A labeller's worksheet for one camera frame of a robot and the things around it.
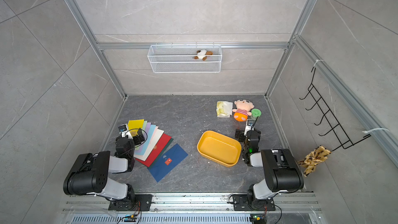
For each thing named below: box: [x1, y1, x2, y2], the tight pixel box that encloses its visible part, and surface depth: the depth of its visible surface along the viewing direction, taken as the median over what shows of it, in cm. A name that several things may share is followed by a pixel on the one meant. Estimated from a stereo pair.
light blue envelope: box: [134, 124, 156, 156], surface depth 102 cm
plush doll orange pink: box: [232, 98, 255, 122], surface depth 106 cm
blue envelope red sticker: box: [147, 143, 189, 183], surface depth 89 cm
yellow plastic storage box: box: [196, 130, 243, 168], surface depth 92 cm
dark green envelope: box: [147, 137, 174, 168], surface depth 94 cm
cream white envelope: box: [134, 129, 165, 162], surface depth 94 cm
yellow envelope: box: [127, 119, 145, 137], surface depth 106 cm
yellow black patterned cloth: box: [298, 145, 332, 177], surface depth 67 cm
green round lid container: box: [251, 108, 262, 119], surface depth 106 cm
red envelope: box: [135, 133, 172, 167], surface depth 92 cm
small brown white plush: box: [192, 49, 214, 62], surface depth 89 cm
